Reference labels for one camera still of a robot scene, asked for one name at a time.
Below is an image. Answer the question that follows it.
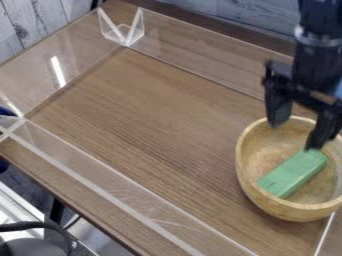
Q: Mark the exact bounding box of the clear acrylic tray wall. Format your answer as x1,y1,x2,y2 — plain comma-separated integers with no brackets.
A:
0,106,257,256

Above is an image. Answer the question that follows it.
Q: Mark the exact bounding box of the green rectangular block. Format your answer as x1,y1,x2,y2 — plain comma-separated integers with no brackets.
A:
257,150,329,198

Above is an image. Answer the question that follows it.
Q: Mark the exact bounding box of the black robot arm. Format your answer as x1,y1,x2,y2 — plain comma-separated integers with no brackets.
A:
262,0,342,150

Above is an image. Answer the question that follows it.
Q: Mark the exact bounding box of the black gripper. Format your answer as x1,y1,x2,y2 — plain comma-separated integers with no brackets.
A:
262,28,342,150

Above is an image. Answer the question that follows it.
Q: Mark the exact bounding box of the black cable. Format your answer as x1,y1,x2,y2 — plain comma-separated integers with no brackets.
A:
0,221,73,256

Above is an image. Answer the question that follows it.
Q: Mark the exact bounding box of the light wooden bowl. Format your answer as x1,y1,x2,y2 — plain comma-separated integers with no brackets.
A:
236,116,342,222

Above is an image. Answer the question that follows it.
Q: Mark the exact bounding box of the clear acrylic corner bracket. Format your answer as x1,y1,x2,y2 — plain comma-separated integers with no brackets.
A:
97,8,145,47

